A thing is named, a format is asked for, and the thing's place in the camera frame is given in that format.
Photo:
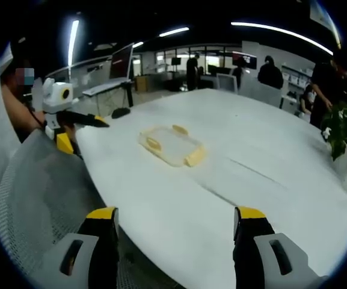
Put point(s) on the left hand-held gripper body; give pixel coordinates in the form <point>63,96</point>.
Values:
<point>54,96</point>

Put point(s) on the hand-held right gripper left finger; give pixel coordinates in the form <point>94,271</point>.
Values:
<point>80,259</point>

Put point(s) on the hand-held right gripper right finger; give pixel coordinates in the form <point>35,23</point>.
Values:
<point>281,259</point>

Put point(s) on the clear lid with yellow clips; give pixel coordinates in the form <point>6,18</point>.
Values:
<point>173,144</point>

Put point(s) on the grey side desk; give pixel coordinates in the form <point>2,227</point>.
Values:
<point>101,88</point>

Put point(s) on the black computer mouse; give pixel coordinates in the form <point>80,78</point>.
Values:
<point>120,113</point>

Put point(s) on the grey mesh office chair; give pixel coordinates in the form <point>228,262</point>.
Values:
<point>47,186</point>

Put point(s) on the long ceiling light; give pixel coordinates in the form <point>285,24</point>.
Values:
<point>281,31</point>
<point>73,42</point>
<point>174,32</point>

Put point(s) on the large dark monitor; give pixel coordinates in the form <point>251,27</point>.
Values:
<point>121,63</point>

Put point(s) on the cardboard box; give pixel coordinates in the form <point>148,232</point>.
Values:
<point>141,83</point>

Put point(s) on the small black monitor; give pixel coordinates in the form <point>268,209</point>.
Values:
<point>175,61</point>

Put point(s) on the green leafy plant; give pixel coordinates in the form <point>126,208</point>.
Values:
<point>344,129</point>

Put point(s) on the white-backed monitor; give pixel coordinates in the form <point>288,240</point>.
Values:
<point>228,82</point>

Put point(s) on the red wall screen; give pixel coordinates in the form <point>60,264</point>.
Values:
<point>246,60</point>

